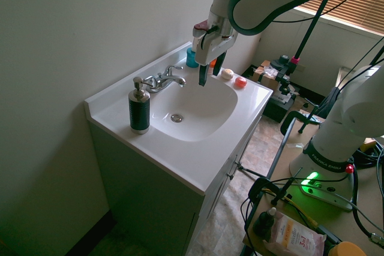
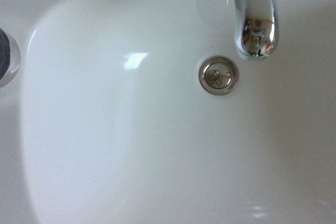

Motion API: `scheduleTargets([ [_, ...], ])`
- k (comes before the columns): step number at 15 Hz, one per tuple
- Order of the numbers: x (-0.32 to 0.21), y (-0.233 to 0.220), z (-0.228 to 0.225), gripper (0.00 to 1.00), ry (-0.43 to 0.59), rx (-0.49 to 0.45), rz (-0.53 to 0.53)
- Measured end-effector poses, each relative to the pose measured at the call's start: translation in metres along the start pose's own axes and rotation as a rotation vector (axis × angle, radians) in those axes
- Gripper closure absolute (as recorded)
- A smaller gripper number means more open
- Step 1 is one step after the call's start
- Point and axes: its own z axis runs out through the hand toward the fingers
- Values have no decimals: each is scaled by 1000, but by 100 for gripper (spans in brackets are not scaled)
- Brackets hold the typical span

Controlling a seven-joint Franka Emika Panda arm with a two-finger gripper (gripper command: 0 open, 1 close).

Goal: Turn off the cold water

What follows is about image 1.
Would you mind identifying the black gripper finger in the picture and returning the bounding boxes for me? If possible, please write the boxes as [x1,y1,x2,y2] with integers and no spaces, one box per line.
[212,50,227,77]
[198,61,213,88]

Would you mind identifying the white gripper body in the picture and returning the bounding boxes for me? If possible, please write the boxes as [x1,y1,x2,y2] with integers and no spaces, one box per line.
[194,16,238,66]

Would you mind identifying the teal round jar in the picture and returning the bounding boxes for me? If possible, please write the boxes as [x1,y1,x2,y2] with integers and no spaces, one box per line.
[185,47,200,68]

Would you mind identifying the white sink countertop basin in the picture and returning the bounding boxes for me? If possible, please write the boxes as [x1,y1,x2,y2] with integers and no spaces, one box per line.
[83,41,274,195]

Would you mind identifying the cardboard box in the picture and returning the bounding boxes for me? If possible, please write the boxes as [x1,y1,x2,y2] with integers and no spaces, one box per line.
[251,59,280,90]

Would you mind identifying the black equipment case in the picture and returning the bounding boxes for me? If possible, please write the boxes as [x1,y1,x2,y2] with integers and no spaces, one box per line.
[262,86,301,124]

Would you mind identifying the black ribbed soap dispenser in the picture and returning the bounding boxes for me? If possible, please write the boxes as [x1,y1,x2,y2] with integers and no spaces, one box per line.
[128,76,151,135]

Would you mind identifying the black clamp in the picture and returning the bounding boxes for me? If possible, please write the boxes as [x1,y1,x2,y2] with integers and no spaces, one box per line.
[280,110,326,135]

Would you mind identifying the white vanity cabinet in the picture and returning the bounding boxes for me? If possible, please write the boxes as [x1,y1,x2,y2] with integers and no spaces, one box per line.
[87,111,265,256]

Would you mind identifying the wooden window blinds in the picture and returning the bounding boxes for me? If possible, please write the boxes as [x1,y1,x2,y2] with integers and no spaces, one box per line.
[293,0,384,37]

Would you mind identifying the dark green dropper bottle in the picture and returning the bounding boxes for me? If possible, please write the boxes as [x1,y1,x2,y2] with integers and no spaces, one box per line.
[252,207,277,236]

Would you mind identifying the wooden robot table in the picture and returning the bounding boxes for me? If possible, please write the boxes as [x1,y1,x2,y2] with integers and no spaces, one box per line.
[241,116,384,256]

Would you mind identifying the micellar wipes pack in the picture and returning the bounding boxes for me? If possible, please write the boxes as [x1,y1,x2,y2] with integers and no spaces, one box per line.
[262,211,327,256]

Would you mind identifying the yellow round lid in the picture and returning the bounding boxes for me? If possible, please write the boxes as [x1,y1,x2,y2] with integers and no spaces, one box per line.
[332,240,367,256]

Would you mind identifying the chrome two-handle faucet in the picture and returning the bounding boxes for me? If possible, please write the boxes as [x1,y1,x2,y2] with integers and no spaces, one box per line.
[142,65,187,94]

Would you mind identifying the black camera stand pole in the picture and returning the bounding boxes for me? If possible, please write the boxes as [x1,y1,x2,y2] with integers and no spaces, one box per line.
[290,0,332,68]

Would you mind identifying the chrome cabinet door handle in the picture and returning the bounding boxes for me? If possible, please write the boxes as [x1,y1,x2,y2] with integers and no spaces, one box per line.
[227,161,244,179]

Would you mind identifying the yellow cable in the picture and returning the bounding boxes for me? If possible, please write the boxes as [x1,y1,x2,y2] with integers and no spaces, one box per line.
[262,189,319,228]

